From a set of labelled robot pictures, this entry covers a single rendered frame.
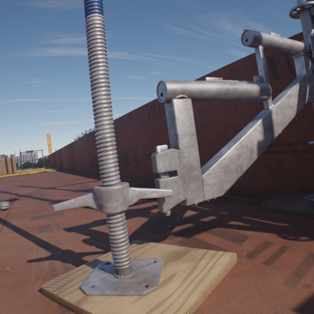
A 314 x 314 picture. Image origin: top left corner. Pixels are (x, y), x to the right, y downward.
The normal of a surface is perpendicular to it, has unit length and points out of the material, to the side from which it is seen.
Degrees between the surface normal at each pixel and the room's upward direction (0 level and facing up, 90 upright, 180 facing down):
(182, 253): 0
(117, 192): 98
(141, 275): 0
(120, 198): 98
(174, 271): 0
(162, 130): 90
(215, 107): 90
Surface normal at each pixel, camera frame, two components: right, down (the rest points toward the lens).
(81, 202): 0.16, 0.02
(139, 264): -0.11, -0.99
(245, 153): 0.47, -0.02
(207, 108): -0.87, 0.12
